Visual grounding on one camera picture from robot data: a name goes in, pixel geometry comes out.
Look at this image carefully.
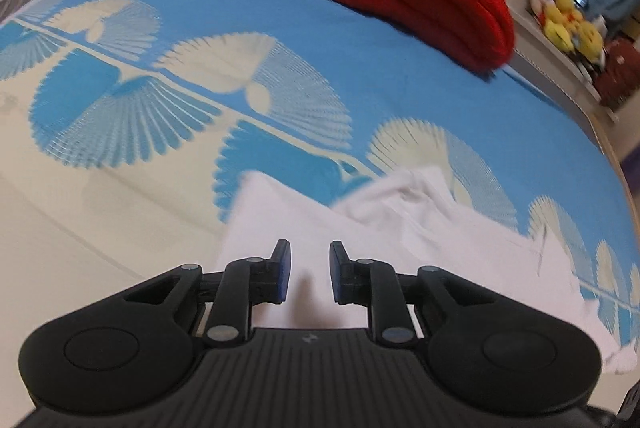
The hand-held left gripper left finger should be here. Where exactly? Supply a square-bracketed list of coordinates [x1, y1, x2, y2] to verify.
[120, 238, 293, 350]

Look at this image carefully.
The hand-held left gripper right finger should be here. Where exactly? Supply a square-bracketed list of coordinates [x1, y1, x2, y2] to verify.
[327, 240, 502, 345]

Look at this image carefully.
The white garment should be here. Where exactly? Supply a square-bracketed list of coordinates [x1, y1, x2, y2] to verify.
[214, 168, 640, 375]

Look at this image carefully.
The blue cream patterned blanket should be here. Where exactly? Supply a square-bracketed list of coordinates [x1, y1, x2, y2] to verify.
[0, 0, 632, 359]

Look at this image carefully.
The yellow plush toy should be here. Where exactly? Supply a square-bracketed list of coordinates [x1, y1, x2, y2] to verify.
[572, 21, 609, 65]
[531, 0, 582, 55]

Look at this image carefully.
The dark red bag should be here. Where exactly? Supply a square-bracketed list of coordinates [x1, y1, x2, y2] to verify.
[594, 37, 640, 110]

